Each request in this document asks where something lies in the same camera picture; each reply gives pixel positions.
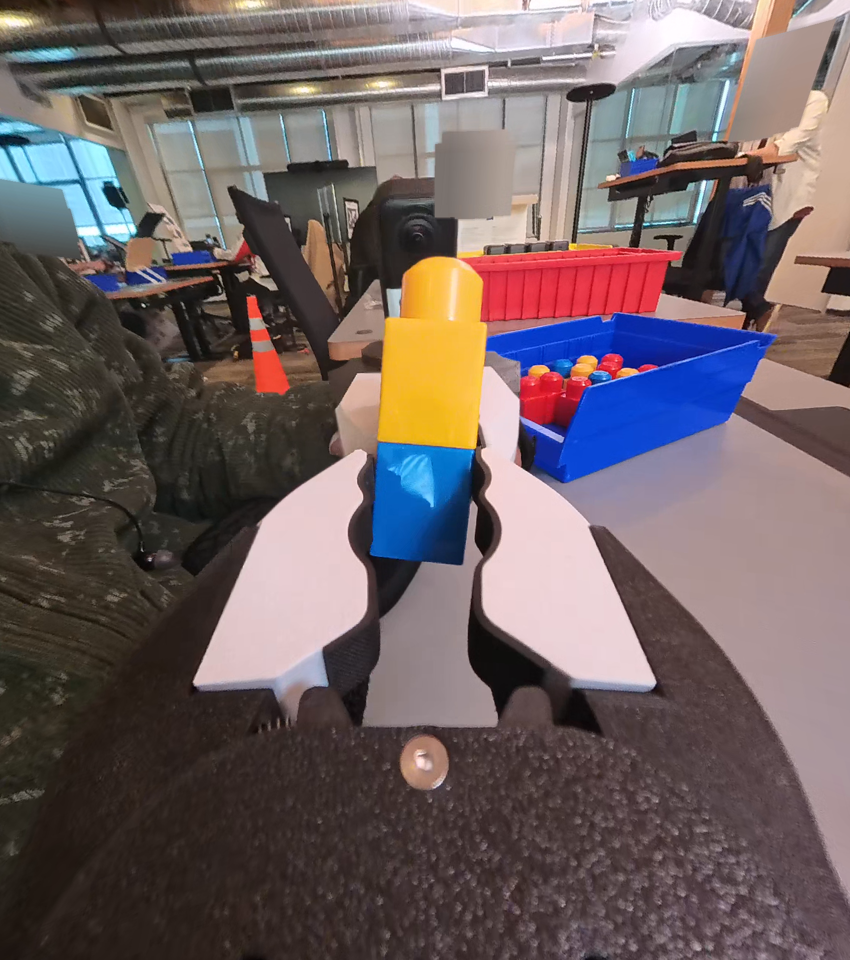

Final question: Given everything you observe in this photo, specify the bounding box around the wooden standing desk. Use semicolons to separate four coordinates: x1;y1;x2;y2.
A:
597;153;797;249

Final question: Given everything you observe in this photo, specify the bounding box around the red plastic bin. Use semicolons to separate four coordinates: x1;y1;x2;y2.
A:
458;247;683;322

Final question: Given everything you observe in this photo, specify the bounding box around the black tilted panel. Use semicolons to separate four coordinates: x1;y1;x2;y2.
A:
228;185;343;380

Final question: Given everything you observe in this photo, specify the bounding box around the black table cable cover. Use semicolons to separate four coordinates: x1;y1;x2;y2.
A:
736;397;850;489

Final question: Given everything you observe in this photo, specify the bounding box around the person in green sweater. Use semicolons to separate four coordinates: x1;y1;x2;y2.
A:
0;187;201;960

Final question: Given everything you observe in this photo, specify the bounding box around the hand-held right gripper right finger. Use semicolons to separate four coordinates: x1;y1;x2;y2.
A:
468;448;658;725

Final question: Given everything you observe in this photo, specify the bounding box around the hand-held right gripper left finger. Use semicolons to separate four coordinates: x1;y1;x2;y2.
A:
192;448;381;725

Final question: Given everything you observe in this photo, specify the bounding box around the black office chair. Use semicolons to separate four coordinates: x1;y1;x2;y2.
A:
653;234;726;301

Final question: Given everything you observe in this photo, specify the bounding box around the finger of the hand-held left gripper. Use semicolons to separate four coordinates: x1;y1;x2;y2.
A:
479;371;523;462
336;372;384;460

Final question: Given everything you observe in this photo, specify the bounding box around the blue plastic bin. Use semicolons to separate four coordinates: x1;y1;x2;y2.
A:
485;312;777;483

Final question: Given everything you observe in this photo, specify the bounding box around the grey table with wooden edge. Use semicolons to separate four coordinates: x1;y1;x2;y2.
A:
327;281;747;363

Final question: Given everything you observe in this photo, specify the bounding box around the blue mega block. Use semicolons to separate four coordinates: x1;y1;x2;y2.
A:
368;441;478;565

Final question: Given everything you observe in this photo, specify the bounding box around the group of mega blocks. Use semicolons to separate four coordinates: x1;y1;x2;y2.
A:
521;354;658;429

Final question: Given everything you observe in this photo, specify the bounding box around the black floor lamp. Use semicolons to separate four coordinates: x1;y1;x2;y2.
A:
569;82;617;241

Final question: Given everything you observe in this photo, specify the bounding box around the blue jacket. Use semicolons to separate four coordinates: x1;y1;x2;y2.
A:
721;187;774;301

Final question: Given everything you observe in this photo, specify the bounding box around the orange traffic cone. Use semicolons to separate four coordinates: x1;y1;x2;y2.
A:
245;294;291;396

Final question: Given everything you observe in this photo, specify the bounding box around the yellow mega block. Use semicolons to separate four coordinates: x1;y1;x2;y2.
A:
377;256;488;451

